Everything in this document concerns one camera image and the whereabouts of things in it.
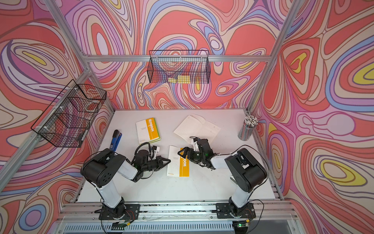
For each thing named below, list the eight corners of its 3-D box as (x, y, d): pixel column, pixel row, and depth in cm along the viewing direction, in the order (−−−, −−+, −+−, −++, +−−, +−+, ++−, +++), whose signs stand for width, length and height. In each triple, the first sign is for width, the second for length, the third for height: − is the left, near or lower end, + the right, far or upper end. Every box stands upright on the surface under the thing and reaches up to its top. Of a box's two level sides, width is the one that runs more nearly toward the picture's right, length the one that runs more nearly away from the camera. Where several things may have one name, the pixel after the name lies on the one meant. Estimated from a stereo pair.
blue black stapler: (110, 150, 98) (107, 146, 94) (117, 133, 107) (114, 129, 103) (116, 150, 98) (113, 146, 94) (122, 133, 107) (120, 129, 103)
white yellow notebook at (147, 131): (139, 146, 98) (139, 144, 96) (136, 123, 111) (135, 122, 109) (161, 140, 101) (160, 138, 100) (155, 119, 114) (154, 117, 113)
